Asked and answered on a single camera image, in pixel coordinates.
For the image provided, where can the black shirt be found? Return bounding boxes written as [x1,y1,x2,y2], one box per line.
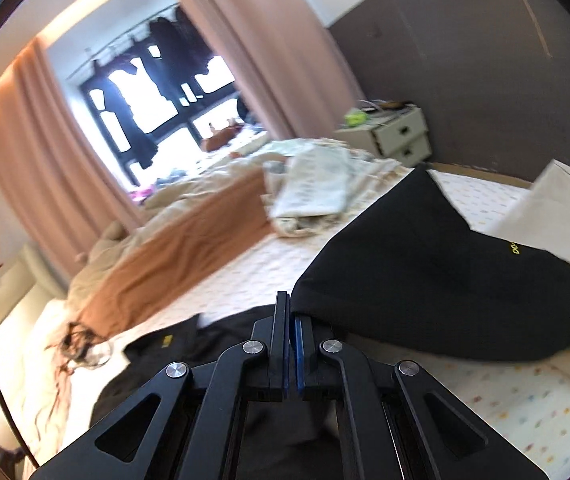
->
[88,162,570,480]

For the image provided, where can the hanging dark clothes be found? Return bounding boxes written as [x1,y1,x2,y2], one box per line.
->
[81,6,213,169]

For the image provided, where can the dotted white bed sheet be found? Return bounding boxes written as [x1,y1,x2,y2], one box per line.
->
[24,169,570,480]

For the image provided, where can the beige duvet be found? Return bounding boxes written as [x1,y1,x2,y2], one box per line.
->
[66,152,286,313]

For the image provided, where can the orange brown blanket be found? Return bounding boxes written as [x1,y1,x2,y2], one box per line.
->
[76,168,272,338]

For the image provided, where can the beige pillow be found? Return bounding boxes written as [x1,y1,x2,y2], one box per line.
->
[490,160,570,262]

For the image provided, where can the left pink curtain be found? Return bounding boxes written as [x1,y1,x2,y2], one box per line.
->
[0,39,143,278]

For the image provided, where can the pink curtain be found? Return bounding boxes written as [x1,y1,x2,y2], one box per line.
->
[0,39,143,278]
[178,0,363,139]

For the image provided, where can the patterned white cloth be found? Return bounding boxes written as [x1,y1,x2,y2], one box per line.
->
[262,140,408,238]

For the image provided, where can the white bedside cabinet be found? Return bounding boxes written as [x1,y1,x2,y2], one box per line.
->
[332,105,432,167]

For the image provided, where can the brown plush toy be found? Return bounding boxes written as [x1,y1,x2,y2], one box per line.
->
[200,124,242,153]

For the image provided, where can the green object on cabinet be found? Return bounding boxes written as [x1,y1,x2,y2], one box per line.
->
[343,108,368,128]

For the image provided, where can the right pink curtain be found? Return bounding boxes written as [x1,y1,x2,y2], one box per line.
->
[178,0,363,139]

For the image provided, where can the tangled cable bundle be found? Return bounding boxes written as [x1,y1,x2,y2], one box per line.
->
[46,320,114,371]

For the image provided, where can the black window frame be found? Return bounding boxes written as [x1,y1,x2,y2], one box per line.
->
[66,34,244,189]

